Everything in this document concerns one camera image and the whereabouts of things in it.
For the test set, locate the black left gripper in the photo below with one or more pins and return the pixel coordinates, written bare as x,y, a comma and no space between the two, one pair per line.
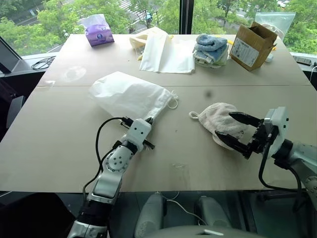
149,145

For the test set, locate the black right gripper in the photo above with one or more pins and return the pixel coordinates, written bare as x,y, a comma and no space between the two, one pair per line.
258,138

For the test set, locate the cream terry towel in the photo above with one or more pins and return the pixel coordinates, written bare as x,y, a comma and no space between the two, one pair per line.
218,119

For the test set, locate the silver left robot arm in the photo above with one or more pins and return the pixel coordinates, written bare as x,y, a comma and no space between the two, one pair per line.
112,171

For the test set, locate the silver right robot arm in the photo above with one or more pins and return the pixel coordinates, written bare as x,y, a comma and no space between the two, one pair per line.
301,158

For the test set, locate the cream cloth bag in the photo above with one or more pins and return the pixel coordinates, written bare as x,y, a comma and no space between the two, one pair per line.
138,42

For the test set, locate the blue terry towel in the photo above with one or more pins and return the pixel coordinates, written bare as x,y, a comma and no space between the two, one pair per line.
210,41

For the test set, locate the clear plastic zip bag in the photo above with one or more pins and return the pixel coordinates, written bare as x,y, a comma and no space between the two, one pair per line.
284,23

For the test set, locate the stack of flat white bags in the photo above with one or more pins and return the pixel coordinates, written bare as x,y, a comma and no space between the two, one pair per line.
168,57

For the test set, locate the stack of folded pale towels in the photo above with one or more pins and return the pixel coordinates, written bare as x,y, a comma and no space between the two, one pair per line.
210,58

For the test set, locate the small white object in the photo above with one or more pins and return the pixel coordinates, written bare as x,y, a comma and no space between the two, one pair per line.
269,58

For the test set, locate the brown cardboard box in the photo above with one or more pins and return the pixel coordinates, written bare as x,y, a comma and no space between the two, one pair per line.
250,49

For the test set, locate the dark rounded grey shape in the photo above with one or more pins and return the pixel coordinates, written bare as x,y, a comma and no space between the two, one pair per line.
149,215
213,210

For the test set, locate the yellow strip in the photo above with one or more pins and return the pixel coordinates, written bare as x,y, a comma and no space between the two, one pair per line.
230,42

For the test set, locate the grey power strip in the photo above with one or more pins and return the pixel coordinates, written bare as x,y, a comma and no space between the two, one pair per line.
302,60

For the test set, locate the purple tissue pack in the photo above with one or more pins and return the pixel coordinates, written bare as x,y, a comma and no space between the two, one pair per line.
99,34

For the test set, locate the grey robot torso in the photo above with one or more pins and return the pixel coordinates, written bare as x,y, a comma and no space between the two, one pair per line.
198,232

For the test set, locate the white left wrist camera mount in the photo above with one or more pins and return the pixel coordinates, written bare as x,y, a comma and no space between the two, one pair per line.
139,130

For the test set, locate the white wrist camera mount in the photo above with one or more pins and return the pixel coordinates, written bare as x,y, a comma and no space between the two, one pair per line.
139,130
278,129

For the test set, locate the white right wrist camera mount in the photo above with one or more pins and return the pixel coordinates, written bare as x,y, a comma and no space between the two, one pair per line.
278,129

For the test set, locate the dark window frame post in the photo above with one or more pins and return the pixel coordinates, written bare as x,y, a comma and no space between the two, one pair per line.
187,16

